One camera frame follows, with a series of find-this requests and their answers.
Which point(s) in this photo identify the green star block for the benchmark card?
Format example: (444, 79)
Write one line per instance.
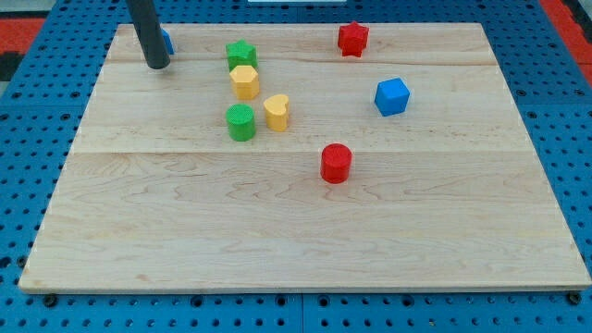
(241, 53)

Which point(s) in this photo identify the red star block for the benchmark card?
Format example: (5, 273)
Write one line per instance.
(352, 39)

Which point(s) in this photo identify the light wooden board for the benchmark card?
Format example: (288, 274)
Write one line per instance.
(448, 196)

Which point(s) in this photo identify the red cylinder block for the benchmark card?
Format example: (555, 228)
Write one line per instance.
(336, 160)

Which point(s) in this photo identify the yellow heart block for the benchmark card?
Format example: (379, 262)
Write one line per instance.
(277, 112)

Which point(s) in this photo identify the green cylinder block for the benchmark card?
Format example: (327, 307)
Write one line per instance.
(241, 122)

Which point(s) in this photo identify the yellow hexagon block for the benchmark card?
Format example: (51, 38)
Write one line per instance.
(244, 82)

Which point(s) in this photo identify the blue cube block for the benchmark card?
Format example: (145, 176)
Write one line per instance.
(392, 97)

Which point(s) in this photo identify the blue block behind rod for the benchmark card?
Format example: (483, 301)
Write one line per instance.
(168, 42)

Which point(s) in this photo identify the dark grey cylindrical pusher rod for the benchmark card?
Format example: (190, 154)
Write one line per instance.
(147, 26)

